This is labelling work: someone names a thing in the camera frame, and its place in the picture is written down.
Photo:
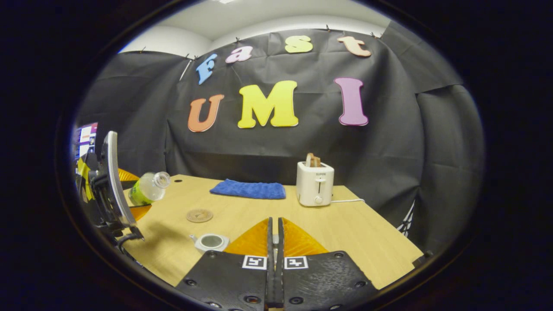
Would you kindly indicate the black backdrop cloth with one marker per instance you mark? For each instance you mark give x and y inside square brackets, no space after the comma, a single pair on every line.
[138,108]

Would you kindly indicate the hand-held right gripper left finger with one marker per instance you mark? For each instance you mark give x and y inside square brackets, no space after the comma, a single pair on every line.
[242,285]

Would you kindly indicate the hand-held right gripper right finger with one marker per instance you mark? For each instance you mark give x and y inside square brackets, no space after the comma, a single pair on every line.
[319,283]

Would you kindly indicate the round brown coaster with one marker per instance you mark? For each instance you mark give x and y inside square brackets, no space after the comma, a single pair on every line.
[199,215]

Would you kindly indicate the brown toasted bread slice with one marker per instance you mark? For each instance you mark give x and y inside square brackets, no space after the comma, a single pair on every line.
[317,161]

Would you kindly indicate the light bread slice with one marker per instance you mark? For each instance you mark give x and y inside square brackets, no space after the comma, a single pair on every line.
[309,160]

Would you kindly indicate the clear green-label water bottle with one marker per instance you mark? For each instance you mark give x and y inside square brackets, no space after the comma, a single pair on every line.
[149,188]

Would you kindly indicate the black and white patterned board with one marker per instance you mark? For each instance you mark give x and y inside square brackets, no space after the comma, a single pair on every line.
[407,220]

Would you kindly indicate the white toaster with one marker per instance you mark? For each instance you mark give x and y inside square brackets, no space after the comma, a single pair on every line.
[314,183]

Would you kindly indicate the white teacup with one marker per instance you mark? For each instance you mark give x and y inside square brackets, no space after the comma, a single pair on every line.
[211,242]

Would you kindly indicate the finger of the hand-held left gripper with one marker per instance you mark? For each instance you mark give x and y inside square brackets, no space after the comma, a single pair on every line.
[139,212]
[127,175]

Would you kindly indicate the blue folded towel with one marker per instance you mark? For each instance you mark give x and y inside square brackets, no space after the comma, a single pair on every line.
[248,189]

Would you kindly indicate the computer monitor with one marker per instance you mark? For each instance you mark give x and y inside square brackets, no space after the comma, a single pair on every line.
[86,136]

